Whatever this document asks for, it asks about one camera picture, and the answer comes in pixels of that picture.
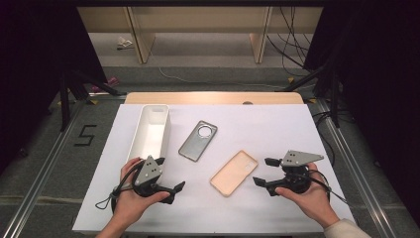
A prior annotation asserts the light wooden shelf unit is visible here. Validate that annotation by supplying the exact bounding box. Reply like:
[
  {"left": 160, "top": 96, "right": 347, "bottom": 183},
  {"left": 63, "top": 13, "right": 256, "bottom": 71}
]
[{"left": 77, "top": 6, "right": 324, "bottom": 64}]

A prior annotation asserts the grey phone case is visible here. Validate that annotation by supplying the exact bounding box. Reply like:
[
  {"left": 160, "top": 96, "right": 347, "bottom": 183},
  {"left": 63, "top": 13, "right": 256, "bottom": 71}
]
[{"left": 177, "top": 120, "right": 219, "bottom": 163}]

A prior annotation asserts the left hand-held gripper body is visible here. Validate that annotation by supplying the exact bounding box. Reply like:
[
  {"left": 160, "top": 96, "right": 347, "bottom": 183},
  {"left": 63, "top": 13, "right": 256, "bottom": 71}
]
[{"left": 132, "top": 155, "right": 166, "bottom": 198}]

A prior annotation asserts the wooden table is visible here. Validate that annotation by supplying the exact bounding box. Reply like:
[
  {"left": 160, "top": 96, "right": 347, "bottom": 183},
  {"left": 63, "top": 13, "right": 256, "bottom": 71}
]
[{"left": 124, "top": 91, "right": 305, "bottom": 105}]

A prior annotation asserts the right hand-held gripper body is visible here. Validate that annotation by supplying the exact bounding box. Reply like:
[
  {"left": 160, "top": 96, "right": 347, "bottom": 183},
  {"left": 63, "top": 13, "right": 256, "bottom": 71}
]
[{"left": 273, "top": 150, "right": 325, "bottom": 194}]

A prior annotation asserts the white plastic storage box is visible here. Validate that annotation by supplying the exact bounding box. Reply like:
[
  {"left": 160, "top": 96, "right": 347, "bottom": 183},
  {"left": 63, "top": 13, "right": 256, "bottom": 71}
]
[{"left": 127, "top": 104, "right": 171, "bottom": 185}]

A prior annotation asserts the dark curtain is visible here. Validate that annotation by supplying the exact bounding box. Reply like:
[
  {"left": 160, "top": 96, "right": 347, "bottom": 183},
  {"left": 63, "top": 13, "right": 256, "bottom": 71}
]
[
  {"left": 0, "top": 0, "right": 108, "bottom": 173},
  {"left": 303, "top": 0, "right": 420, "bottom": 226}
]

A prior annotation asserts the white table sheet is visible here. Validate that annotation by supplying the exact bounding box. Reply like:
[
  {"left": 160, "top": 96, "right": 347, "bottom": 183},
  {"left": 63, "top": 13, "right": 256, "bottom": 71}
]
[{"left": 71, "top": 103, "right": 356, "bottom": 234}]

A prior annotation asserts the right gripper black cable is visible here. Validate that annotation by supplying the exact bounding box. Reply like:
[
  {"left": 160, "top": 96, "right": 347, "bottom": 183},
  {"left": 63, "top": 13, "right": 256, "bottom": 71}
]
[{"left": 296, "top": 168, "right": 350, "bottom": 204}]

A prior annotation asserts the bundle of black cables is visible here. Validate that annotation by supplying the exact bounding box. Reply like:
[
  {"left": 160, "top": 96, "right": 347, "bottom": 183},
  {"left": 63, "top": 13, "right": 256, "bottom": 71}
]
[{"left": 265, "top": 6, "right": 318, "bottom": 78}]

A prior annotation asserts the pink object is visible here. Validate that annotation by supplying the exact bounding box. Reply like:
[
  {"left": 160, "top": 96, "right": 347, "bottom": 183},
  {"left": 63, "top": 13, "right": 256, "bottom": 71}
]
[{"left": 91, "top": 76, "right": 120, "bottom": 93}]

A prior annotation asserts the beige phone case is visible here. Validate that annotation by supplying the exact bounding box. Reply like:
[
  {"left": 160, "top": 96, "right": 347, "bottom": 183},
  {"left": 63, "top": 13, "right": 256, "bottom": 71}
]
[{"left": 209, "top": 150, "right": 260, "bottom": 198}]

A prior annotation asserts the person's right hand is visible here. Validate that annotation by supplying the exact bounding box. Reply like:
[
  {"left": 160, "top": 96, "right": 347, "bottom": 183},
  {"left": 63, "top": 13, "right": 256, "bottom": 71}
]
[{"left": 275, "top": 162, "right": 341, "bottom": 229}]

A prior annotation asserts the person's left hand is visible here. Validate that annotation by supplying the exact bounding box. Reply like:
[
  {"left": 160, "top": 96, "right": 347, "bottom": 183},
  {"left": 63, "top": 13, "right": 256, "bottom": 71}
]
[{"left": 112, "top": 157, "right": 171, "bottom": 228}]

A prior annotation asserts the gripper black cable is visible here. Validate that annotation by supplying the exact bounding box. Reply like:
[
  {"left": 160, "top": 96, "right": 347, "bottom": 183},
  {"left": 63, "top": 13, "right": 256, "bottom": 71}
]
[
  {"left": 94, "top": 160, "right": 147, "bottom": 212},
  {"left": 296, "top": 168, "right": 350, "bottom": 204}
]

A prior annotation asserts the metal floor rail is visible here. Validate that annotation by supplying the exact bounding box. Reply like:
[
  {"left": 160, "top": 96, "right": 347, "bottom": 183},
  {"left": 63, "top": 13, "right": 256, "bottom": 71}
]
[
  {"left": 0, "top": 98, "right": 87, "bottom": 238},
  {"left": 315, "top": 98, "right": 397, "bottom": 238}
]

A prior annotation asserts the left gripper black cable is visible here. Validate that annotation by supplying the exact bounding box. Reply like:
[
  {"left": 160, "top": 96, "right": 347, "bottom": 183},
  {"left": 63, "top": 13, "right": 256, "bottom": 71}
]
[{"left": 94, "top": 160, "right": 147, "bottom": 212}]

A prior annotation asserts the white crumpled litter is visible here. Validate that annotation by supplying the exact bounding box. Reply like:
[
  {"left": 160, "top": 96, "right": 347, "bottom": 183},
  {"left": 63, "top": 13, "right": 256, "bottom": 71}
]
[{"left": 116, "top": 36, "right": 135, "bottom": 52}]

